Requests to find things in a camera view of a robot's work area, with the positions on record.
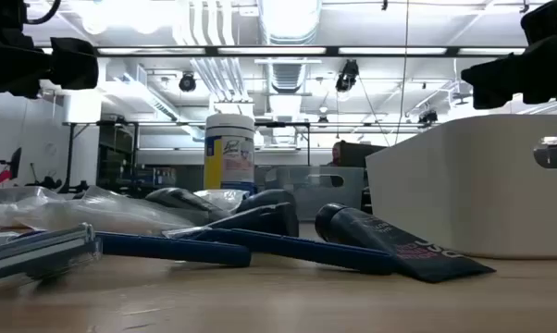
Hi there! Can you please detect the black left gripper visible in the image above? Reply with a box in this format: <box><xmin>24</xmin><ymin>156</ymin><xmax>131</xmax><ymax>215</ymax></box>
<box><xmin>0</xmin><ymin>22</ymin><xmax>99</xmax><ymax>99</ymax></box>

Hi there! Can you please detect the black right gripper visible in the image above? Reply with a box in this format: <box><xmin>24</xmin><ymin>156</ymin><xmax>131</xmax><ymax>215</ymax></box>
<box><xmin>461</xmin><ymin>32</ymin><xmax>557</xmax><ymax>111</ymax></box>

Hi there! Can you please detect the clear bag of cotton swabs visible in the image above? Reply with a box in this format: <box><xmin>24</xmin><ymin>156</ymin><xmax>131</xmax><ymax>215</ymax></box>
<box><xmin>26</xmin><ymin>185</ymin><xmax>250</xmax><ymax>236</ymax></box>

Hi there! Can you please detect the black tube with pink print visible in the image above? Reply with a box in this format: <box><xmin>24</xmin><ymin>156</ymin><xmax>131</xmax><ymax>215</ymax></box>
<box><xmin>314</xmin><ymin>202</ymin><xmax>496</xmax><ymax>284</ymax></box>

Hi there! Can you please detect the blue razor with clear cap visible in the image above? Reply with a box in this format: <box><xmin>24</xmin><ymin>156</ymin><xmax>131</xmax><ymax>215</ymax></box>
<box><xmin>0</xmin><ymin>223</ymin><xmax>253</xmax><ymax>286</ymax></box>

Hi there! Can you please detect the dark toiletry bottle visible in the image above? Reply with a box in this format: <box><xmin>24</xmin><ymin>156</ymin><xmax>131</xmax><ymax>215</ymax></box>
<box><xmin>235</xmin><ymin>188</ymin><xmax>298</xmax><ymax>215</ymax></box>

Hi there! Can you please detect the navy tube with white print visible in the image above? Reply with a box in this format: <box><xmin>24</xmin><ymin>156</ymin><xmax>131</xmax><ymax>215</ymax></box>
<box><xmin>204</xmin><ymin>202</ymin><xmax>301</xmax><ymax>239</ymax></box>

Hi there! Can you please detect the blue disposable razor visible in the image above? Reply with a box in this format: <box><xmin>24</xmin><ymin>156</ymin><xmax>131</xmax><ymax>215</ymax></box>
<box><xmin>165</xmin><ymin>226</ymin><xmax>398</xmax><ymax>275</ymax></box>

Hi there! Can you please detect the black ceiling spotlight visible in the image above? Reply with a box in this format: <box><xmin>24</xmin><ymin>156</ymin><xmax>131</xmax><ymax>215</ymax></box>
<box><xmin>178</xmin><ymin>71</ymin><xmax>198</xmax><ymax>93</ymax></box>
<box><xmin>417</xmin><ymin>109</ymin><xmax>439</xmax><ymax>126</ymax></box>

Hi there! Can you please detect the dark storage shelf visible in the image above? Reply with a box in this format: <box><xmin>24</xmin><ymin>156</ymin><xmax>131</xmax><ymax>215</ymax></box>
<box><xmin>96</xmin><ymin>124</ymin><xmax>140</xmax><ymax>191</ymax></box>

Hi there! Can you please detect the black-framed background table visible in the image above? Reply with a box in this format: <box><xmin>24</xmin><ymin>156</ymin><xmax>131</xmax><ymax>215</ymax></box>
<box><xmin>61</xmin><ymin>119</ymin><xmax>313</xmax><ymax>195</ymax></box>

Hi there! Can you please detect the white plastic bin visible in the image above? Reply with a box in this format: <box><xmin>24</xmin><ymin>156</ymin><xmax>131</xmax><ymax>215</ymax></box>
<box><xmin>365</xmin><ymin>114</ymin><xmax>557</xmax><ymax>259</ymax></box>

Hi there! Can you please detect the red and black equipment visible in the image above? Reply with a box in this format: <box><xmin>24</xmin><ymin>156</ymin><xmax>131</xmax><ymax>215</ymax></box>
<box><xmin>0</xmin><ymin>146</ymin><xmax>23</xmax><ymax>189</ymax></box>

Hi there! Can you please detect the black computer monitor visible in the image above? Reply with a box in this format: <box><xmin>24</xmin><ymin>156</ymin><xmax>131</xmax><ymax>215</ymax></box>
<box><xmin>338</xmin><ymin>140</ymin><xmax>387</xmax><ymax>168</ymax></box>

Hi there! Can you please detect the Lysol wipes canister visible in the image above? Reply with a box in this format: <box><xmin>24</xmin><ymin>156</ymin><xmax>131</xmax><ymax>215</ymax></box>
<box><xmin>203</xmin><ymin>113</ymin><xmax>256</xmax><ymax>195</ymax></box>

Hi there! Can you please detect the translucent grey plastic bin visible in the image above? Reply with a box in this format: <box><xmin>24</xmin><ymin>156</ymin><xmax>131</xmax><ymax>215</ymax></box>
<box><xmin>264</xmin><ymin>166</ymin><xmax>366</xmax><ymax>222</ymax></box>

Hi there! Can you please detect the black overhead frame bar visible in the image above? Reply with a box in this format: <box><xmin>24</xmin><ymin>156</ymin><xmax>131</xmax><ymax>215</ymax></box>
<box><xmin>40</xmin><ymin>44</ymin><xmax>529</xmax><ymax>58</ymax></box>

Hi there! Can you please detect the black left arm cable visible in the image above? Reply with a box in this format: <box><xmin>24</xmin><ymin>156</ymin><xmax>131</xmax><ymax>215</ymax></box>
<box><xmin>26</xmin><ymin>0</ymin><xmax>62</xmax><ymax>26</ymax></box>

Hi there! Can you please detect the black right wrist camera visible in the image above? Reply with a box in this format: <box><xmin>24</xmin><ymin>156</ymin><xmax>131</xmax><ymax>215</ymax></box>
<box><xmin>520</xmin><ymin>0</ymin><xmax>557</xmax><ymax>46</ymax></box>

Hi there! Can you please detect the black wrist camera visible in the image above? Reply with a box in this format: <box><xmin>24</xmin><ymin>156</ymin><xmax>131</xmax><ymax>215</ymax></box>
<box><xmin>0</xmin><ymin>0</ymin><xmax>29</xmax><ymax>28</ymax></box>
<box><xmin>520</xmin><ymin>0</ymin><xmax>557</xmax><ymax>46</ymax></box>

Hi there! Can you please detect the thin hanging cable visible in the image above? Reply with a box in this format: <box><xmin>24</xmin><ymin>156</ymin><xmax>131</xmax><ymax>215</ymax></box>
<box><xmin>400</xmin><ymin>0</ymin><xmax>410</xmax><ymax>145</ymax></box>

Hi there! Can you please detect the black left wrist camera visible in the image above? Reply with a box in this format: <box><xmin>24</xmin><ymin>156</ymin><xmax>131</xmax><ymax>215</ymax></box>
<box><xmin>0</xmin><ymin>0</ymin><xmax>29</xmax><ymax>28</ymax></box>

